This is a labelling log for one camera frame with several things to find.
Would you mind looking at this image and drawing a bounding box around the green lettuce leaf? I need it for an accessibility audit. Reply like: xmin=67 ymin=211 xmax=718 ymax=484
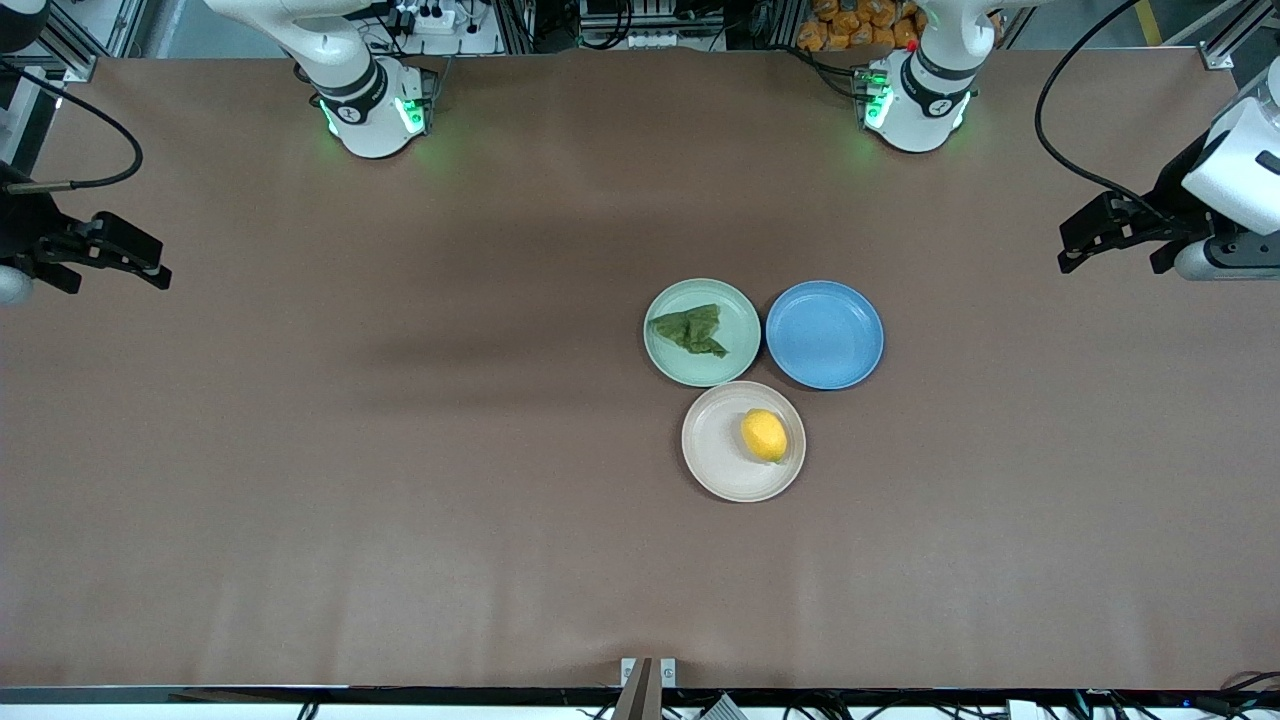
xmin=647 ymin=303 xmax=731 ymax=360

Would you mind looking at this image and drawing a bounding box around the white power strip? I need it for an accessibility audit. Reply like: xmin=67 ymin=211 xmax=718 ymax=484
xmin=393 ymin=3 xmax=458 ymax=37

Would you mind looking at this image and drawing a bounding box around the bag of oranges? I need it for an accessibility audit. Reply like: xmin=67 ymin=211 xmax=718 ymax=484
xmin=796 ymin=0 xmax=1003 ymax=53

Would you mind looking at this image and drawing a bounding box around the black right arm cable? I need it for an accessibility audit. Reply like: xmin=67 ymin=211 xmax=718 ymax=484
xmin=0 ymin=58 xmax=145 ymax=193

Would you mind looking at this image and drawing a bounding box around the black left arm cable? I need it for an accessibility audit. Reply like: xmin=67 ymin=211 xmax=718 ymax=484
xmin=1034 ymin=0 xmax=1173 ymax=217

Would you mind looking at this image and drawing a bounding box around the blue round plate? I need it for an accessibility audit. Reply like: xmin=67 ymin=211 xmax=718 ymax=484
xmin=764 ymin=279 xmax=886 ymax=392

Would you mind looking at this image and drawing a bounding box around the black arm base cable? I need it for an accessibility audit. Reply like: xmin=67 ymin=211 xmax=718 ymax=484
xmin=794 ymin=44 xmax=869 ymax=101

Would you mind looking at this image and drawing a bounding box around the light green round plate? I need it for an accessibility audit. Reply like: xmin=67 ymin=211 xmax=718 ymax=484
xmin=642 ymin=277 xmax=764 ymax=389

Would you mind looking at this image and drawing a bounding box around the aluminium frame post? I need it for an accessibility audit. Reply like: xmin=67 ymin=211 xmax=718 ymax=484
xmin=0 ymin=0 xmax=98 ymax=83
xmin=1198 ymin=0 xmax=1280 ymax=71

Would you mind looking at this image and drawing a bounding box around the metal table edge bracket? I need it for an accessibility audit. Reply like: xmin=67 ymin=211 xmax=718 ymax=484
xmin=612 ymin=656 xmax=678 ymax=720

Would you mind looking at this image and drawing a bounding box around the yellow lemon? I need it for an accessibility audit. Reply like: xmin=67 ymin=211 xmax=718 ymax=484
xmin=740 ymin=407 xmax=790 ymax=465

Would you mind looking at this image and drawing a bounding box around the beige round plate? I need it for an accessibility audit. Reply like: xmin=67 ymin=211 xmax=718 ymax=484
xmin=680 ymin=379 xmax=808 ymax=504

